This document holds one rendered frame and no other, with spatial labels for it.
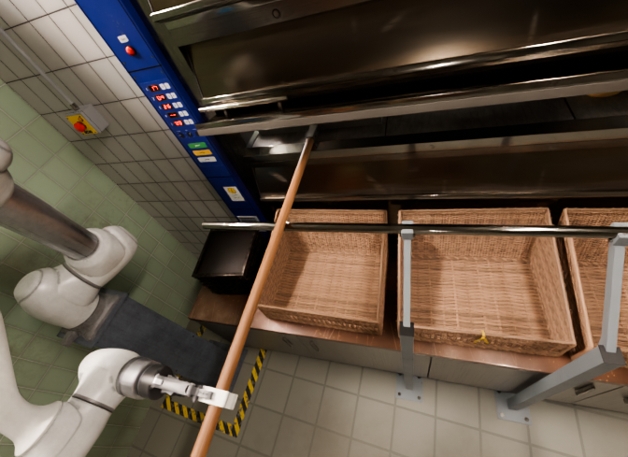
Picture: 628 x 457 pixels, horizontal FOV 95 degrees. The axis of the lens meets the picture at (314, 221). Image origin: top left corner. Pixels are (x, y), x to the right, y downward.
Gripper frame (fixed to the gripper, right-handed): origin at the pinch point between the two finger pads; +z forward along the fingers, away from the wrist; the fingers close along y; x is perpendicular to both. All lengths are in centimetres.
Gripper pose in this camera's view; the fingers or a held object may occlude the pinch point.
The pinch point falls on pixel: (218, 397)
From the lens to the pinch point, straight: 79.1
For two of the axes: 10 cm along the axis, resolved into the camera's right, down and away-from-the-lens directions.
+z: 9.4, 0.2, -3.3
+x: -2.1, 7.9, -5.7
